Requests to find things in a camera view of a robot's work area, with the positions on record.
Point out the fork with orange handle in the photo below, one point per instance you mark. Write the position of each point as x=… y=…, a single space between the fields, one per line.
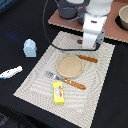
x=55 y=77

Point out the knife with orange handle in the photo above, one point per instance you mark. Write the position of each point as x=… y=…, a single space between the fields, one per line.
x=88 y=58

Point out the beige bowl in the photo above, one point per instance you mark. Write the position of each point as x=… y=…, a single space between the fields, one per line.
x=123 y=14

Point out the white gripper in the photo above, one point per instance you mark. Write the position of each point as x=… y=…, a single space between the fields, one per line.
x=91 y=29

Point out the woven beige placemat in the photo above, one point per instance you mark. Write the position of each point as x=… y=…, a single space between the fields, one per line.
x=80 y=105

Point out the grey toy saucepan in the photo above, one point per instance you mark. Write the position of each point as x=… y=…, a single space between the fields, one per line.
x=79 y=17

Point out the yellow butter box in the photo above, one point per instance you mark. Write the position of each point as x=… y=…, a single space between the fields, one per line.
x=58 y=93

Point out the white toy fish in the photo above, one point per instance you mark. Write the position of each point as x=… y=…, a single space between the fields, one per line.
x=11 y=72

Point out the grey toy pot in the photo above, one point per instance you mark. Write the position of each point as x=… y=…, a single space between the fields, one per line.
x=67 y=10

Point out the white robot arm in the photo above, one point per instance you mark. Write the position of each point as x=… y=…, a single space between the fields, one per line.
x=95 y=16

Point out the round wooden plate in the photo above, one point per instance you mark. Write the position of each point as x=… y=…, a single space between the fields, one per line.
x=69 y=66

